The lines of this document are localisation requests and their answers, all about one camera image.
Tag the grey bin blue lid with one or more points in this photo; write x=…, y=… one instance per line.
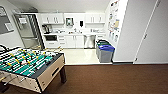
x=106, y=55

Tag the black coffee machine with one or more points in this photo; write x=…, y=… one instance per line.
x=46, y=29

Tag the white sink base cabinet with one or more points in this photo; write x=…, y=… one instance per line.
x=75, y=41

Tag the foosball gaming table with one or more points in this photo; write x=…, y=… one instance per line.
x=30, y=66

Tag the white paper note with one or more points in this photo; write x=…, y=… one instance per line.
x=22, y=20

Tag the large colourful wall poster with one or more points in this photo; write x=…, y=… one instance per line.
x=114, y=20

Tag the grey bin green lid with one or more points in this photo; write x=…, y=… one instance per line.
x=103, y=43

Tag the white door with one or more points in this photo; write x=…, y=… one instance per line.
x=153, y=33

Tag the black built-in microwave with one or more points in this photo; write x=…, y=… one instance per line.
x=51, y=38

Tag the stainless steel refrigerator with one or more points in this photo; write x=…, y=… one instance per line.
x=28, y=31

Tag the stainless steel dishwasher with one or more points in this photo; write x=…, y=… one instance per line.
x=89, y=41

